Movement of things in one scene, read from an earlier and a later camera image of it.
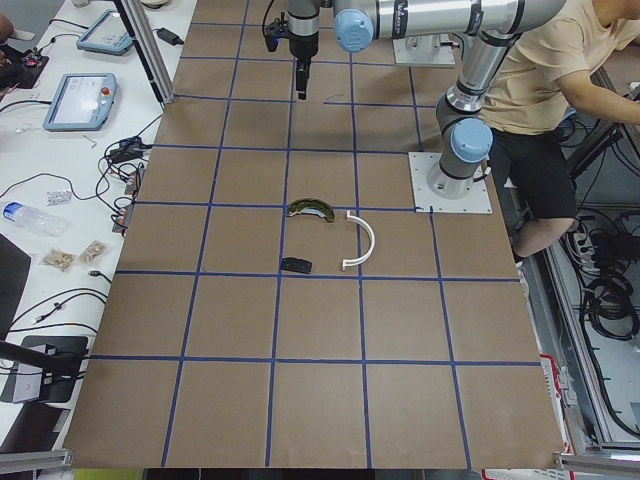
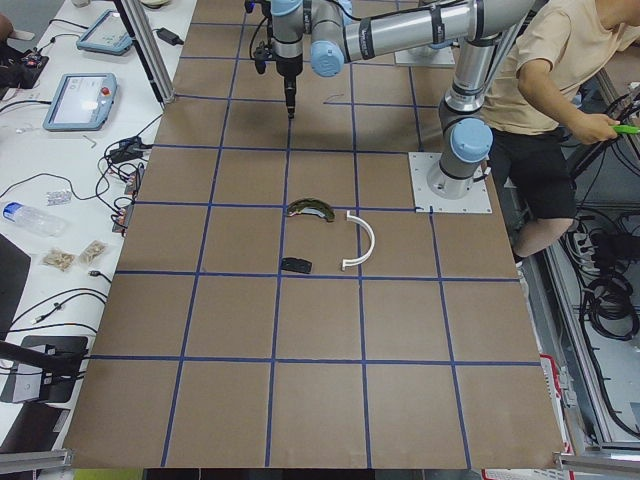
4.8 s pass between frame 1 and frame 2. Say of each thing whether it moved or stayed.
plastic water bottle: stayed
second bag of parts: stayed
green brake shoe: stayed
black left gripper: moved
